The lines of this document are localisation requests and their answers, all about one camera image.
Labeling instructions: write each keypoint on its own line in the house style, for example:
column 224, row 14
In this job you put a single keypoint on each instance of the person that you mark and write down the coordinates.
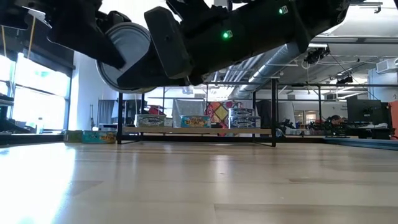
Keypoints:
column 335, row 119

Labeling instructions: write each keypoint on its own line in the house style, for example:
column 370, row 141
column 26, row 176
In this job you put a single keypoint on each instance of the black background metal frame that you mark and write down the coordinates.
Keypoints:
column 342, row 84

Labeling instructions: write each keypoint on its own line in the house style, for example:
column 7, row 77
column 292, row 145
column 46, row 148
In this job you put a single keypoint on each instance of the black ceiling camera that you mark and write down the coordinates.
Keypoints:
column 345, row 80
column 315, row 55

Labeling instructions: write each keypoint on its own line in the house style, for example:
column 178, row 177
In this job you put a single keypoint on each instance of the colourful patterned quilt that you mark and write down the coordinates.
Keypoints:
column 219, row 109

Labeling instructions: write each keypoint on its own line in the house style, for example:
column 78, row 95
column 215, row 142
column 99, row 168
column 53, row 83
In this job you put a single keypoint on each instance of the black background robot arm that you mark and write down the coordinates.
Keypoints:
column 286, row 126
column 323, row 127

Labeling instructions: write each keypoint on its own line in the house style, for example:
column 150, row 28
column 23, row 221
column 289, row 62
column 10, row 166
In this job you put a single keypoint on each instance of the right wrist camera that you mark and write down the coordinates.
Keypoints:
column 199, row 9

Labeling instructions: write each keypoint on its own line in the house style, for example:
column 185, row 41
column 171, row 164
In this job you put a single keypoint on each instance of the black background desk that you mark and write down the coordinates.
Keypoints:
column 370, row 132

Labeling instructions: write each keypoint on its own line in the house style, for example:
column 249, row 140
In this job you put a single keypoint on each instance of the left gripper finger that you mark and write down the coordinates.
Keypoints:
column 84, row 40

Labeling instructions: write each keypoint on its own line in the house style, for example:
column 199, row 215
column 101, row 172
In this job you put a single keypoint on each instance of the bright window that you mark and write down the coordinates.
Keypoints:
column 40, row 105

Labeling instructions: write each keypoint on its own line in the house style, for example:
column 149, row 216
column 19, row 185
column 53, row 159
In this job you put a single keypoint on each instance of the silver spiral air duct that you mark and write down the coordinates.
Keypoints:
column 273, row 60

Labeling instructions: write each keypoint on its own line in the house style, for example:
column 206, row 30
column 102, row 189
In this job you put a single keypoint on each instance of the wooden shelf black metal frame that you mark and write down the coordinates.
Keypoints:
column 199, row 130

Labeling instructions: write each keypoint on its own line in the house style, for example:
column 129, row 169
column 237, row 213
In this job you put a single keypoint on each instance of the grey curtain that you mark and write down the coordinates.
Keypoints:
column 105, row 112

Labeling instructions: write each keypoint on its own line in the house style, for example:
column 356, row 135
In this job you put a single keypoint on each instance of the orange panel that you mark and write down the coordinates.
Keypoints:
column 394, row 118

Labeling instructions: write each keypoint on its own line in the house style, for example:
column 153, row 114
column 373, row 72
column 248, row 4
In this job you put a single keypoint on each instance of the black rack by window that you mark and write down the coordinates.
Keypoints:
column 6, row 126

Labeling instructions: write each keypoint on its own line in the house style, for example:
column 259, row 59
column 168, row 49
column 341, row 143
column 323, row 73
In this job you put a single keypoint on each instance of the red background bag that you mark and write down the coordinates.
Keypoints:
column 155, row 110

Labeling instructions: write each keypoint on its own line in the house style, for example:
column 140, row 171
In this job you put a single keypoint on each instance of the black background panel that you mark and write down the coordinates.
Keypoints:
column 262, row 113

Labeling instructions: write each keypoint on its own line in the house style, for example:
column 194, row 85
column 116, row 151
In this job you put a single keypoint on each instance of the black ceiling track light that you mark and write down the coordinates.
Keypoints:
column 373, row 4

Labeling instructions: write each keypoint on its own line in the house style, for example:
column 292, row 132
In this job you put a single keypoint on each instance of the black aluminium table frame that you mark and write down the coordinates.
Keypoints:
column 31, row 139

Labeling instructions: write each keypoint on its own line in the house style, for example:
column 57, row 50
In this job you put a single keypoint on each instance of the grey draped sheet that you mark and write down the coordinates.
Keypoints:
column 189, row 107

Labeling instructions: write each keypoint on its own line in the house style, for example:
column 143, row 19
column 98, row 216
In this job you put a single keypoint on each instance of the green label can gold lid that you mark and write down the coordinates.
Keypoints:
column 73, row 137
column 133, row 40

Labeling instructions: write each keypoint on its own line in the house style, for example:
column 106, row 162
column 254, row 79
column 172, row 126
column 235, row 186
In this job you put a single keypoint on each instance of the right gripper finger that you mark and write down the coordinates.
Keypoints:
column 149, row 74

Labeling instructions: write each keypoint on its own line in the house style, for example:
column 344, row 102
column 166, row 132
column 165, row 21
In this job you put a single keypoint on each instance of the teal yellowfin tuna can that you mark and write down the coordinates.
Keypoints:
column 195, row 121
column 99, row 137

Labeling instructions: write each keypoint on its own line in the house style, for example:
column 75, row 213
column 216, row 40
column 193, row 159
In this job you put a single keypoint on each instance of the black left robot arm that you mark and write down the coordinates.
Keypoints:
column 12, row 18

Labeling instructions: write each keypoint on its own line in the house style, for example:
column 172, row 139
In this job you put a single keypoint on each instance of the black computer monitor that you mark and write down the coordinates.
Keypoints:
column 367, row 110

